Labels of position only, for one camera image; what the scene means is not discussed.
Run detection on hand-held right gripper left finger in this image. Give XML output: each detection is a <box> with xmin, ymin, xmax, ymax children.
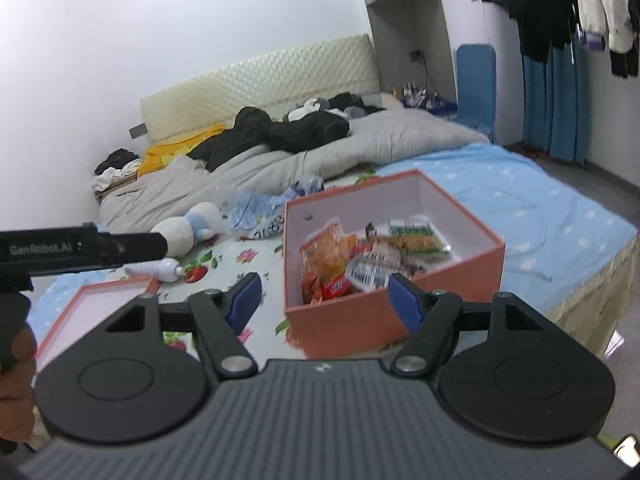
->
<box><xmin>105</xmin><ymin>272</ymin><xmax>263</xmax><ymax>380</ymax></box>

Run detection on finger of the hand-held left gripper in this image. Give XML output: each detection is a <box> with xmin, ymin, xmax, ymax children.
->
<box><xmin>97</xmin><ymin>232</ymin><xmax>169</xmax><ymax>267</ymax></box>

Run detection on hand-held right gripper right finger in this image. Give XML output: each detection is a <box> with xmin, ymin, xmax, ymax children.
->
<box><xmin>387</xmin><ymin>272</ymin><xmax>543</xmax><ymax>377</ymax></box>

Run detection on clear packet with white label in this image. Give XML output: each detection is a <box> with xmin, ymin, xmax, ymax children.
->
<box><xmin>347</xmin><ymin>255</ymin><xmax>401</xmax><ymax>292</ymax></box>

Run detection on pink cardboard box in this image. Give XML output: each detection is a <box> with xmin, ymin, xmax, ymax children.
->
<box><xmin>282</xmin><ymin>169</ymin><xmax>506</xmax><ymax>360</ymax></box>

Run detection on brown clear snack packet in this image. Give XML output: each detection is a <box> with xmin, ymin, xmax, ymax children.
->
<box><xmin>365</xmin><ymin>222</ymin><xmax>401</xmax><ymax>255</ymax></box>

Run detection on green snack packet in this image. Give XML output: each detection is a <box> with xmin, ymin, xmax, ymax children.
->
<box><xmin>389</xmin><ymin>217</ymin><xmax>451</xmax><ymax>258</ymax></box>

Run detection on red label tan snack packet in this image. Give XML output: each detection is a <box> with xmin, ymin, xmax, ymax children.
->
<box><xmin>300</xmin><ymin>217</ymin><xmax>358</xmax><ymax>286</ymax></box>

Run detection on person's left hand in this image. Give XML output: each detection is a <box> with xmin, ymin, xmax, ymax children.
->
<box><xmin>0</xmin><ymin>330</ymin><xmax>40</xmax><ymax>443</ymax></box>

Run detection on white spray bottle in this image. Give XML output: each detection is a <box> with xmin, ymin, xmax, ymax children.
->
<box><xmin>124</xmin><ymin>257</ymin><xmax>186</xmax><ymax>283</ymax></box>

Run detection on white and blue plush toy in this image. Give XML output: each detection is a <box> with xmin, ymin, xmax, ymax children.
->
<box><xmin>150</xmin><ymin>201</ymin><xmax>228</xmax><ymax>257</ymax></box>

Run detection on fruit and flower printed cloth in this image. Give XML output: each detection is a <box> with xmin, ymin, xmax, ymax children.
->
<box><xmin>120</xmin><ymin>172</ymin><xmax>401</xmax><ymax>361</ymax></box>

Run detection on brown cardboard box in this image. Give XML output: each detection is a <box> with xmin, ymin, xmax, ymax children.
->
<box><xmin>92</xmin><ymin>175</ymin><xmax>138</xmax><ymax>206</ymax></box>

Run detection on pink box lid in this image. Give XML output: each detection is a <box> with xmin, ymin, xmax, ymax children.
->
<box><xmin>34</xmin><ymin>275</ymin><xmax>161</xmax><ymax>373</ymax></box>

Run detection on white bag with dark print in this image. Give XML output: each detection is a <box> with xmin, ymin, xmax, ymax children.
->
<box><xmin>250</xmin><ymin>212</ymin><xmax>287</xmax><ymax>242</ymax></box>

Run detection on pile of black white clothes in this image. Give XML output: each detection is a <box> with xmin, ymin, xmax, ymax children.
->
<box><xmin>92</xmin><ymin>147</ymin><xmax>143</xmax><ymax>191</ymax></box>

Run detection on clear plastic bag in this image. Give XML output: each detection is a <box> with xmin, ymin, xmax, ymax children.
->
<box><xmin>217</xmin><ymin>187</ymin><xmax>281</xmax><ymax>241</ymax></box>

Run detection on yellow cloth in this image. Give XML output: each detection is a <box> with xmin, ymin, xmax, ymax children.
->
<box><xmin>136</xmin><ymin>122</ymin><xmax>228</xmax><ymax>178</ymax></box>

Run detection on blue and white plastic bag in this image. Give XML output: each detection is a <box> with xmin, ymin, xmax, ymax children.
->
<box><xmin>277</xmin><ymin>175</ymin><xmax>323</xmax><ymax>203</ymax></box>

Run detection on grey duvet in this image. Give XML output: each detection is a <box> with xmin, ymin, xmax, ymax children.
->
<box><xmin>99</xmin><ymin>107</ymin><xmax>491</xmax><ymax>233</ymax></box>

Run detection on beige bed skirt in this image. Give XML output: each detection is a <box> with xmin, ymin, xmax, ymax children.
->
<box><xmin>542</xmin><ymin>237</ymin><xmax>640</xmax><ymax>361</ymax></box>

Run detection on dark blue cloth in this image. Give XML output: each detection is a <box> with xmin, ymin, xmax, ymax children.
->
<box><xmin>425</xmin><ymin>91</ymin><xmax>458</xmax><ymax>113</ymax></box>

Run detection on dark folded clothes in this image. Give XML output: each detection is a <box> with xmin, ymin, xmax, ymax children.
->
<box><xmin>327</xmin><ymin>92</ymin><xmax>388</xmax><ymax>118</ymax></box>

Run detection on row of small bottles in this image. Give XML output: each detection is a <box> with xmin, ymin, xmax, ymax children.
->
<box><xmin>400</xmin><ymin>82</ymin><xmax>428</xmax><ymax>108</ymax></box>

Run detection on cream quilted headboard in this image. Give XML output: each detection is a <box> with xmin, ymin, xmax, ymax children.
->
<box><xmin>140</xmin><ymin>34</ymin><xmax>381</xmax><ymax>146</ymax></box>

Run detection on blue chair back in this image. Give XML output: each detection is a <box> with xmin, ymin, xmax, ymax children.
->
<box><xmin>456</xmin><ymin>43</ymin><xmax>497</xmax><ymax>143</ymax></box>

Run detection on blue curtain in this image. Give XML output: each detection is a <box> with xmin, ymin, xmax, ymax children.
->
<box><xmin>520</xmin><ymin>35</ymin><xmax>591</xmax><ymax>166</ymax></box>

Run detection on yellow-green object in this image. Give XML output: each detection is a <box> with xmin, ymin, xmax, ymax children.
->
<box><xmin>600</xmin><ymin>434</ymin><xmax>640</xmax><ymax>468</ymax></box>

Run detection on white cabinet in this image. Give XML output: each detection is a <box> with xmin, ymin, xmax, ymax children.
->
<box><xmin>355</xmin><ymin>0</ymin><xmax>488</xmax><ymax>116</ymax></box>

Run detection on hanging dark clothes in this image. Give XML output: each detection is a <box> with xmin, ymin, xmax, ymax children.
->
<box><xmin>472</xmin><ymin>0</ymin><xmax>581</xmax><ymax>63</ymax></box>

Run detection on hanging white jacket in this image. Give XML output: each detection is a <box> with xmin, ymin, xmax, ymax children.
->
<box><xmin>570</xmin><ymin>0</ymin><xmax>640</xmax><ymax>78</ymax></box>

